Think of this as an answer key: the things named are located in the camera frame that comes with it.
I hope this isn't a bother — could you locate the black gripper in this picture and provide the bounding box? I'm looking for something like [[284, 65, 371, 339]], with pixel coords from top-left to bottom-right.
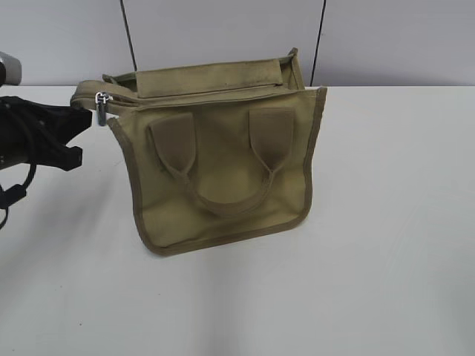
[[1, 96, 92, 171]]

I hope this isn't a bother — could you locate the yellow canvas tote bag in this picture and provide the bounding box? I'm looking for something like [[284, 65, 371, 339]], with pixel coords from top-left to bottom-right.
[[71, 49, 327, 256]]

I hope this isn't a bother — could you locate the silver zipper pull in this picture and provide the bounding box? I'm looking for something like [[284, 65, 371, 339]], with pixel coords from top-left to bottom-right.
[[95, 92, 113, 126]]

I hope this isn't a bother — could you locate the black cable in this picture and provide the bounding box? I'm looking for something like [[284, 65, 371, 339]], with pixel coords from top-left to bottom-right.
[[0, 107, 38, 231]]

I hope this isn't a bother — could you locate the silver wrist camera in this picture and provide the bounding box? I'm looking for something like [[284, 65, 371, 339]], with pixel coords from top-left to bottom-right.
[[0, 52, 22, 86]]

